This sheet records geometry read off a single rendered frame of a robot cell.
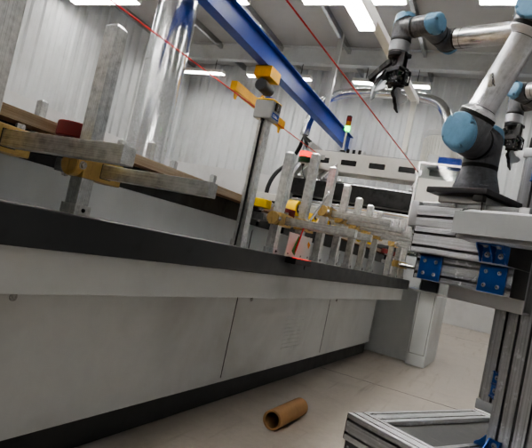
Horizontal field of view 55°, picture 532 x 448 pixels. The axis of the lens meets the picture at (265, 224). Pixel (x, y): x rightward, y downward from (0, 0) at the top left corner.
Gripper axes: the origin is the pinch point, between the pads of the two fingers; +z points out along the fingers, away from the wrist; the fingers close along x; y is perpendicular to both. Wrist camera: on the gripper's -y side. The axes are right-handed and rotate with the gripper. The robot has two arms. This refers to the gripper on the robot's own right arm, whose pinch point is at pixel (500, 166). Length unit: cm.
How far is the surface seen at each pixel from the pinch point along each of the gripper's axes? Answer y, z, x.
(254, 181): -14, 39, -124
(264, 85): -463, -159, 157
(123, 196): -16, 54, -167
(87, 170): 21, 52, -189
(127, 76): -984, -243, 136
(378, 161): -216, -46, 148
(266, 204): -35, 43, -102
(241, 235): -14, 58, -124
